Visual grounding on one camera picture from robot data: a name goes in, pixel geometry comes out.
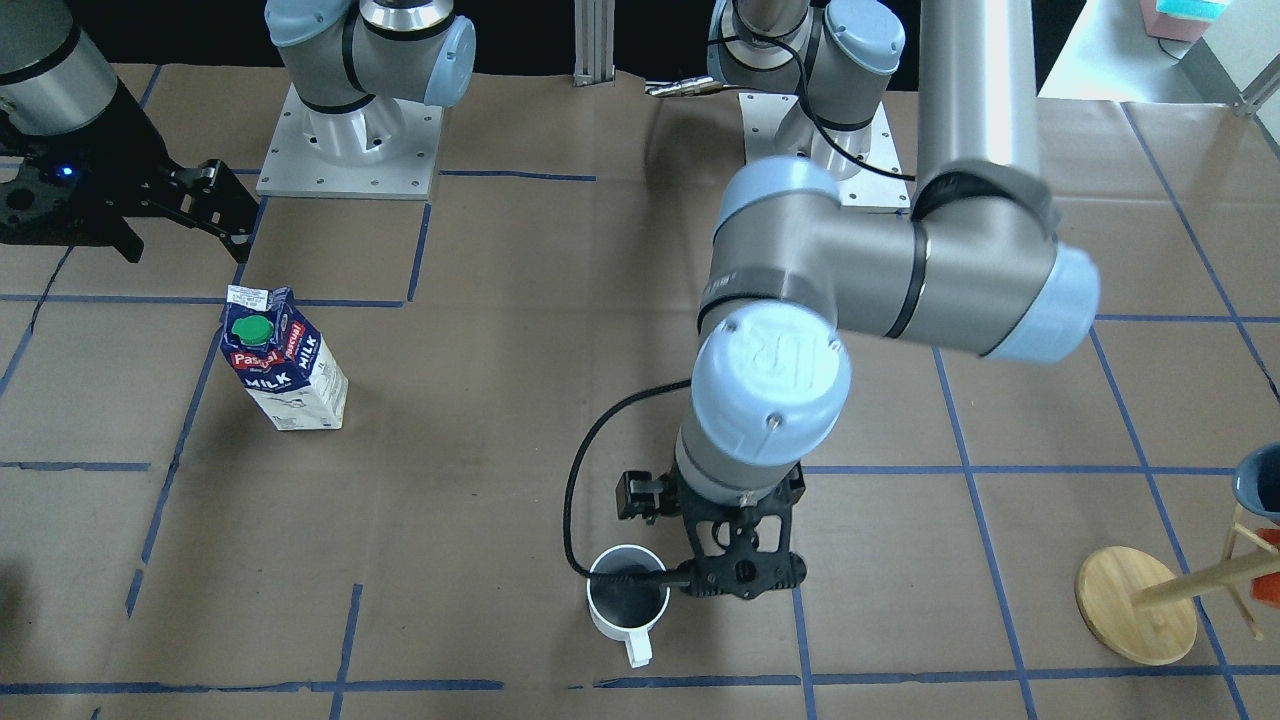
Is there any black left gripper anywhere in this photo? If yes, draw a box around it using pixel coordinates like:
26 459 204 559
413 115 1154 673
672 465 806 600

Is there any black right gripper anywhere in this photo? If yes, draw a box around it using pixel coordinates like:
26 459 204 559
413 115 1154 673
1 82 260 263

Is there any white grey mug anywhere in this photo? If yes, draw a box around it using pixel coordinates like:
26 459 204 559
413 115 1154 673
586 544 671 669

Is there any blue white milk carton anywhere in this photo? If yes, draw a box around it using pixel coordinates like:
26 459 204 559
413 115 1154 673
220 284 348 430

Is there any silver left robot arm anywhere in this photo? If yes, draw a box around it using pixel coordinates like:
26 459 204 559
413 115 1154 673
620 1 1100 600

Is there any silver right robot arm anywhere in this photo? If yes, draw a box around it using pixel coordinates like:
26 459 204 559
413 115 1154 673
1 1 477 263

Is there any wooden mug tree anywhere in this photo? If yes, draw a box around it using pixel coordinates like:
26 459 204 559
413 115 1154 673
1074 505 1279 666

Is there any blue mug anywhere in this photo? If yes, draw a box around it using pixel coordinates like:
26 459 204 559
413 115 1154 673
1233 442 1279 525

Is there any orange mug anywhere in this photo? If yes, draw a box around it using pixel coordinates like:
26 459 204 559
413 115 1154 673
1252 528 1280 607

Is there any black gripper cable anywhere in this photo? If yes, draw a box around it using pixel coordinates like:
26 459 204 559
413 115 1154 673
563 378 698 589

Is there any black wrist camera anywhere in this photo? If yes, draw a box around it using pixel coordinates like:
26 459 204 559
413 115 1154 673
614 470 678 525

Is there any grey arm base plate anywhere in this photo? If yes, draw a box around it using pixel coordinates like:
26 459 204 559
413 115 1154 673
739 92 910 213
257 88 445 201

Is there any aluminium frame post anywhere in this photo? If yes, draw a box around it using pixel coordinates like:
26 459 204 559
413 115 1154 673
572 0 616 87

